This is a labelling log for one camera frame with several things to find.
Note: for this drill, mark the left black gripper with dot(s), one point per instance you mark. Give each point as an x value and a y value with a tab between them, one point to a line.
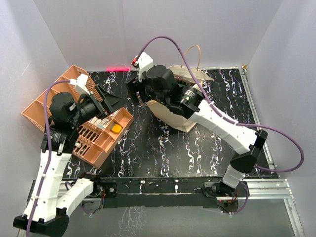
109	99

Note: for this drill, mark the brown paper bag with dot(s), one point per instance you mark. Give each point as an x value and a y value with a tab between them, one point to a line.
161	112

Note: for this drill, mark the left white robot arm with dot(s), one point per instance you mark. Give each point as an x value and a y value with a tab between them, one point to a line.
46	213

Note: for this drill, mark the yellow orange small item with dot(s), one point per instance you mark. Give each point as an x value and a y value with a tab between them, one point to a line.
116	128

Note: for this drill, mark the aluminium frame rail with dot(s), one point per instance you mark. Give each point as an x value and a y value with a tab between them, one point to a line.
271	188

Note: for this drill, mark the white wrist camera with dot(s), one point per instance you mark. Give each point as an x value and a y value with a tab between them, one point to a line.
80	84
144	62

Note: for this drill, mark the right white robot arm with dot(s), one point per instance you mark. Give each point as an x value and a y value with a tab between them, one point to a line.
247	143

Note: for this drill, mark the pink compartment tray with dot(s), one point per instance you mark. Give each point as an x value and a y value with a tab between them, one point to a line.
95	144

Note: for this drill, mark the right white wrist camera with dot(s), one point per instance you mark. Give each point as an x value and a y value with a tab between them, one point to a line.
144	62

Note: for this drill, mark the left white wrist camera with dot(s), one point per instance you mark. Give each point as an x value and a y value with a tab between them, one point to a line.
80	84

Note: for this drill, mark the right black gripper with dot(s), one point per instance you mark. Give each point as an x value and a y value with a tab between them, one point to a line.
137	86

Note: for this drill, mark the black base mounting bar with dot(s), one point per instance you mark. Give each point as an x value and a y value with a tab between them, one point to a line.
165	192

